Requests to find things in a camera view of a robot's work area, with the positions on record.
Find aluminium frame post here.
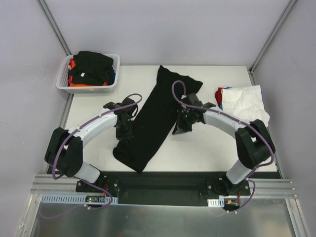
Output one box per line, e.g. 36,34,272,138
248,0,298,75
36,0,72,63

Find left white cable duct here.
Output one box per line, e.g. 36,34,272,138
41,194,118,205

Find dark blue t shirt in basket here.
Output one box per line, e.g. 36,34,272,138
107,67,116,86

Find orange t shirt in basket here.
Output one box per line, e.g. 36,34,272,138
68,59,112,87

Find right aluminium frame post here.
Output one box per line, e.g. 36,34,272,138
248,0,298,75

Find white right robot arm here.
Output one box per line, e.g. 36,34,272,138
172,93,276,196

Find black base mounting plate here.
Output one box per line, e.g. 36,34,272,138
75,170,251,205

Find white cable duct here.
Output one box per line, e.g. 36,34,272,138
207,198,225,208
41,194,118,205

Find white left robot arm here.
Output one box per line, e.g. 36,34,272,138
44,94,140,192

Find pink t shirt in basket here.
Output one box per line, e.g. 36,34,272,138
68,58,75,86

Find aluminium front rail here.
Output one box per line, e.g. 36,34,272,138
31,174,298,199

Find white plastic laundry basket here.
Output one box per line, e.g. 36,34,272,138
56,53,120,94

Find black t shirt in basket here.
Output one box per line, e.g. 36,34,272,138
68,51,116,87

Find right white cable duct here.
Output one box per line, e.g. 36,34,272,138
207,198,225,208

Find black t shirt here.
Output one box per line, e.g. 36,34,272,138
113,66,203,173
68,51,116,87

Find left aluminium frame post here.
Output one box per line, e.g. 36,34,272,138
36,0,72,63

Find white t shirt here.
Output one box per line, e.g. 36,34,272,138
221,85,270,127

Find red t shirt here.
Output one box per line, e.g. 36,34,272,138
215,87,226,109

